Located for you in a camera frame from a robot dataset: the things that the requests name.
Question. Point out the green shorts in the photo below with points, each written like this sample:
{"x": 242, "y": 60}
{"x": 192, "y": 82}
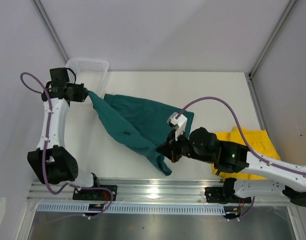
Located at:
{"x": 139, "y": 124}

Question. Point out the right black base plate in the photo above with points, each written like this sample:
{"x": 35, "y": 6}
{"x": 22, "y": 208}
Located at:
{"x": 217, "y": 195}

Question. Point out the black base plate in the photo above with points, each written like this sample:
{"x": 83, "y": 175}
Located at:
{"x": 96, "y": 195}
{"x": 217, "y": 195}

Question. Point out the white slotted cable duct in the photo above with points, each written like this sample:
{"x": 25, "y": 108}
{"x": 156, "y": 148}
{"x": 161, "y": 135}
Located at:
{"x": 126, "y": 208}

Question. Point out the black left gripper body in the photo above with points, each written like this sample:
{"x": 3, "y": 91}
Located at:
{"x": 78, "y": 92}

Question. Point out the white plastic basket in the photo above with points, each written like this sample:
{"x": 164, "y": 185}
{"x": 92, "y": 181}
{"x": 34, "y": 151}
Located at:
{"x": 93, "y": 73}

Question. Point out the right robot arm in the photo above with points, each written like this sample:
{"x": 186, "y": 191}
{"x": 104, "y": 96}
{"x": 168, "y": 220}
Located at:
{"x": 280, "y": 179}

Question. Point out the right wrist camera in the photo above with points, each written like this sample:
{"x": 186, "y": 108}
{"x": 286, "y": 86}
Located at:
{"x": 178, "y": 123}

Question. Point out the corner aluminium post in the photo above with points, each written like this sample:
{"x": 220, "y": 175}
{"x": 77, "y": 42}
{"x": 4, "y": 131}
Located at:
{"x": 46, "y": 21}
{"x": 277, "y": 30}

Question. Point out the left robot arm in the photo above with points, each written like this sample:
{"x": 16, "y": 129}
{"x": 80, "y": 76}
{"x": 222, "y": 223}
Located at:
{"x": 51, "y": 162}

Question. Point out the aluminium rail frame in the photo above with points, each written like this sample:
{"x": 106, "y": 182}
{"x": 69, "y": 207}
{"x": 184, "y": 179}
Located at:
{"x": 136, "y": 191}

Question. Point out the right corner aluminium post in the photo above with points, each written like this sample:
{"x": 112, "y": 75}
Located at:
{"x": 277, "y": 30}

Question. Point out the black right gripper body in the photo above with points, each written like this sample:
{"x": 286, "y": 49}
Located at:
{"x": 187, "y": 149}

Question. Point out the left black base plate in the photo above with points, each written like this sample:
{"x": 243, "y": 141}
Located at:
{"x": 96, "y": 195}

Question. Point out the yellow shorts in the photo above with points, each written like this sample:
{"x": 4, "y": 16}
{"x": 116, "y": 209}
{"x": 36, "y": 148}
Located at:
{"x": 259, "y": 141}

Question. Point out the left corner aluminium post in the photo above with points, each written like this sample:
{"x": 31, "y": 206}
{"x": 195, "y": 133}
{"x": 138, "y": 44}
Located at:
{"x": 46, "y": 21}

